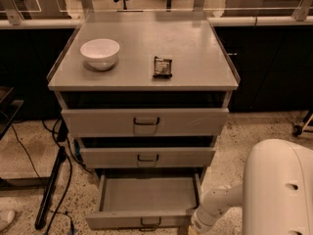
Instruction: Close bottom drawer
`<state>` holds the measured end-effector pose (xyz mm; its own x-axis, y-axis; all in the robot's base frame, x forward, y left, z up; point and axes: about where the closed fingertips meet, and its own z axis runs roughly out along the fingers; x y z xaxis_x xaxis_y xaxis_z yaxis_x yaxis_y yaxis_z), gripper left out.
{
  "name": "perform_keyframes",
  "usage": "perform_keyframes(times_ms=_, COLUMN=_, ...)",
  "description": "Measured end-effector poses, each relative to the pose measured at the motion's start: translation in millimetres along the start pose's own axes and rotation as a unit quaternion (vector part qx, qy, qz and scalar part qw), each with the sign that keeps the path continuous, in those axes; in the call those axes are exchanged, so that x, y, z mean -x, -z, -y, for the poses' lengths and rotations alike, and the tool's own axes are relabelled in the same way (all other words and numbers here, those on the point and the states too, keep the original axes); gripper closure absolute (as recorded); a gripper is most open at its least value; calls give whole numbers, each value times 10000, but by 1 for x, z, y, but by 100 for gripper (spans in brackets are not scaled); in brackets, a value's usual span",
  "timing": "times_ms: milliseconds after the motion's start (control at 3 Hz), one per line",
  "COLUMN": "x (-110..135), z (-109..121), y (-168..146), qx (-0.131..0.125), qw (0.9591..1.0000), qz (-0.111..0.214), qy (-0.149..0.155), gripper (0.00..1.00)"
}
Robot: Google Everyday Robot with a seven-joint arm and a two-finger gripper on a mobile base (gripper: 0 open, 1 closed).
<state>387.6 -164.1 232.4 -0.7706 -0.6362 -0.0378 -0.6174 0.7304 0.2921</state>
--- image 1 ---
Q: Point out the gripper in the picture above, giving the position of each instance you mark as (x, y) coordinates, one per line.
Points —
(198, 221)

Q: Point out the grey bottom drawer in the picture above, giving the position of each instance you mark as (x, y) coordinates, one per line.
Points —
(146, 198)

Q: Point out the grey drawer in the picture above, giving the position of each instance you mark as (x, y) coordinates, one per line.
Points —
(126, 114)
(146, 198)
(161, 151)

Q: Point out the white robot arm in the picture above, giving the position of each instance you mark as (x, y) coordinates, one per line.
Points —
(276, 194)

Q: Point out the grey drawer cabinet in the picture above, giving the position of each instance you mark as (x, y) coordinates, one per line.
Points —
(199, 63)

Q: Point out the grey middle drawer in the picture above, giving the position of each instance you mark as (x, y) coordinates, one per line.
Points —
(161, 151)

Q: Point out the grey top drawer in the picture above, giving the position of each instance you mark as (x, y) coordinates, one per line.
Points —
(126, 114)

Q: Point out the wheeled cart leg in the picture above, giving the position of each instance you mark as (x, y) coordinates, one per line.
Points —
(305, 126)

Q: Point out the black power strip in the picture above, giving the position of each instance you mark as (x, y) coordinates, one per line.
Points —
(49, 190)

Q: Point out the dark snack packet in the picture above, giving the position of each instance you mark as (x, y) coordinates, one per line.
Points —
(162, 68)

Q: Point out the white shoe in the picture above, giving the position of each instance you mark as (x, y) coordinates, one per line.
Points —
(6, 218)

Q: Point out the white ceramic bowl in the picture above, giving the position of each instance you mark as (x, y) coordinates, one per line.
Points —
(101, 54)

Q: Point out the dark side table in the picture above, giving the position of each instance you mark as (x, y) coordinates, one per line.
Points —
(9, 106)

